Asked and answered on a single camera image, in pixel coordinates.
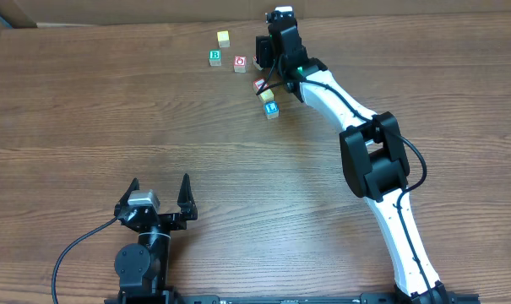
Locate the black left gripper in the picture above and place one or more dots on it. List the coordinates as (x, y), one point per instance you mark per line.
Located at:
(177, 219)

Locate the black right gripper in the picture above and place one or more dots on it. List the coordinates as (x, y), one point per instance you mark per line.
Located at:
(265, 44)

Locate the red M wooden block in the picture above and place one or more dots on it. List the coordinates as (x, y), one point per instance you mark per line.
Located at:
(256, 64)

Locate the yellow wooden block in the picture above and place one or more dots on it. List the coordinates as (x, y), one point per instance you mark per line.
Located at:
(223, 38)
(266, 96)

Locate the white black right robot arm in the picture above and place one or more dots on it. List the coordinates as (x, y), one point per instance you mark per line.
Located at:
(372, 150)

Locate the red O wooden block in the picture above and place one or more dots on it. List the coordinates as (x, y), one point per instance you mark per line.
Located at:
(240, 64)

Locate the red I wooden block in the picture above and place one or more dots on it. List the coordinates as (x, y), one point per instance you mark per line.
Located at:
(259, 86)

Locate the yellow top wooden block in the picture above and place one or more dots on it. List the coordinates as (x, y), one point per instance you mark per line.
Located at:
(223, 38)

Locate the green B wooden block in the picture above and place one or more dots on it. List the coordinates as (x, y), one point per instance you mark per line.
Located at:
(214, 58)

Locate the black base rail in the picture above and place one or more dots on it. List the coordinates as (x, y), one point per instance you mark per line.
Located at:
(364, 298)

